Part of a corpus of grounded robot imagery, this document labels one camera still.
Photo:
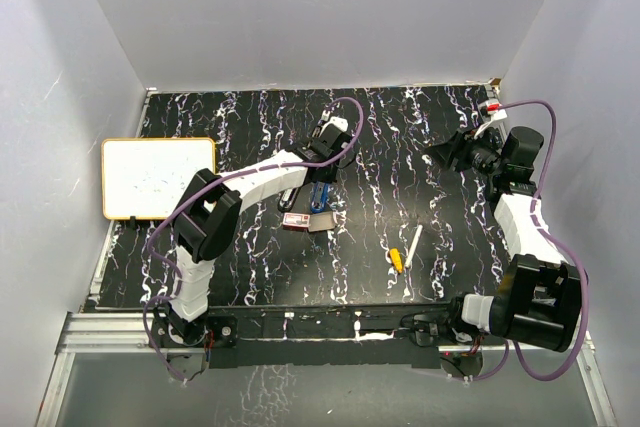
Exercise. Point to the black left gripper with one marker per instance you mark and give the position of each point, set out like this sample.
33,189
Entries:
332,176

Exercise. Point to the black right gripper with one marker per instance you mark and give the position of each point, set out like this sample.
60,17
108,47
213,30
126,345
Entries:
459,147

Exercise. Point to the grey staple box tray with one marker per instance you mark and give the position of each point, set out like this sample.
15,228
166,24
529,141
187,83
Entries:
322,222

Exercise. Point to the red staple box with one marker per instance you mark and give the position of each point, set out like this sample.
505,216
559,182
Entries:
296,221

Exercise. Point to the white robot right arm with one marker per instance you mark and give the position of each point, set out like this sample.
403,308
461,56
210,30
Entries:
538,301

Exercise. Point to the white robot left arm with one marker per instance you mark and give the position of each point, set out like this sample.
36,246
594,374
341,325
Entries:
205,219

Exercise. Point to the white pen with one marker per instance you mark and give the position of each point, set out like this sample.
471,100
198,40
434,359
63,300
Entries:
413,246

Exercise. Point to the yellow cap marker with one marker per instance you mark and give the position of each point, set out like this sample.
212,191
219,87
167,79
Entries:
395,259

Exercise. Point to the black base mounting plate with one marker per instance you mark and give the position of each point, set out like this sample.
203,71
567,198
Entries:
341,335

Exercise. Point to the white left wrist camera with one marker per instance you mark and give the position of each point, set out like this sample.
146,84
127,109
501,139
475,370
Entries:
338,122

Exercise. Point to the white board with wooden frame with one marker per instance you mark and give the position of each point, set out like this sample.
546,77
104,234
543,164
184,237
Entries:
144,178

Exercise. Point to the aluminium frame rail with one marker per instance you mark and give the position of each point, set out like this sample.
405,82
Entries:
315,367

